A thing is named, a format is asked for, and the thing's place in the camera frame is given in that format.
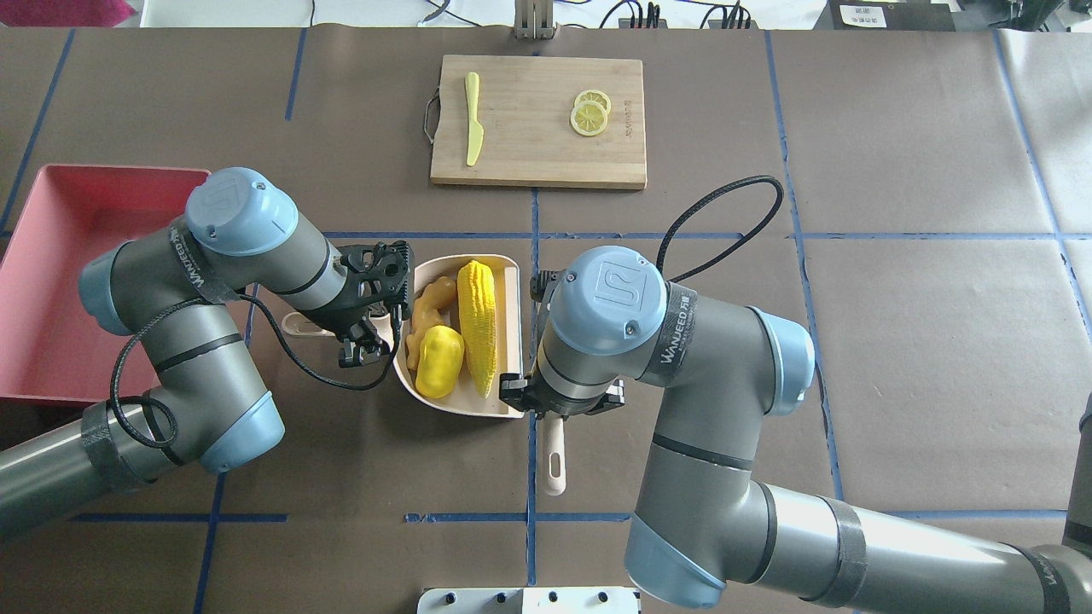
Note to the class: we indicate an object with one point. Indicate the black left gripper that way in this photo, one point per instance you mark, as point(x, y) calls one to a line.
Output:
point(344, 314)

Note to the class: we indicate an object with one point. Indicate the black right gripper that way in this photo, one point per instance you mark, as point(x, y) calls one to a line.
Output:
point(513, 389)

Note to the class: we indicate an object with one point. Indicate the cream plastic dustpan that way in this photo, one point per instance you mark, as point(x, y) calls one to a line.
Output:
point(464, 400)

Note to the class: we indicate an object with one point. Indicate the cream hand brush black bristles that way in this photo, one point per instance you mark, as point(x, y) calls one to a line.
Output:
point(552, 470)

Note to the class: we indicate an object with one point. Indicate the tan toy ginger root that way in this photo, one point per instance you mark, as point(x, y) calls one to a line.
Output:
point(436, 297)

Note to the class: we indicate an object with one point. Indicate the yellow toy corn cob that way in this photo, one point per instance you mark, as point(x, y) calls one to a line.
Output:
point(476, 291)

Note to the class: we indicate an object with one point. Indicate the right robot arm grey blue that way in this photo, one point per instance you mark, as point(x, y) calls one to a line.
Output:
point(701, 521)

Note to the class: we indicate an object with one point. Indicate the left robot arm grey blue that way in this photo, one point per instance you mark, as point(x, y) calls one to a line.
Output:
point(184, 386)

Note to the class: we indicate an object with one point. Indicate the pink plastic bin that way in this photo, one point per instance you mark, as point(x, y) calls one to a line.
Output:
point(52, 352)

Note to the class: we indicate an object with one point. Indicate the green plastic knife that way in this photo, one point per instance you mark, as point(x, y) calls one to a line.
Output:
point(476, 131)

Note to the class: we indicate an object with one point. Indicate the bamboo cutting board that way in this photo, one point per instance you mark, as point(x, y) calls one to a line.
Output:
point(524, 106)

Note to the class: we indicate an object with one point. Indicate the lower lemon slice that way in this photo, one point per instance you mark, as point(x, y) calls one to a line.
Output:
point(589, 118)

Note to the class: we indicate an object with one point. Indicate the lemon slice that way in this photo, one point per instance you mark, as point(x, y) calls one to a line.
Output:
point(593, 95)
point(589, 118)

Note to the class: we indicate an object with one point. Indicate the upper lemon slice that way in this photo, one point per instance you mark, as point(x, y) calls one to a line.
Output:
point(593, 95)

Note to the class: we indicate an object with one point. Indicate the magenta cloth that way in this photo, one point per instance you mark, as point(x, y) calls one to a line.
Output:
point(65, 13)

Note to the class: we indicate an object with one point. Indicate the black power adapter box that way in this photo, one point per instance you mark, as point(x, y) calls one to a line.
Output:
point(899, 16)

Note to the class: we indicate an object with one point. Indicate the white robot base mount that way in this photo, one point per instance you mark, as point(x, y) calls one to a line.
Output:
point(579, 599)

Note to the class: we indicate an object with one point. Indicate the aluminium frame post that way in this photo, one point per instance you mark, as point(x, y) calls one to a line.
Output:
point(534, 19)

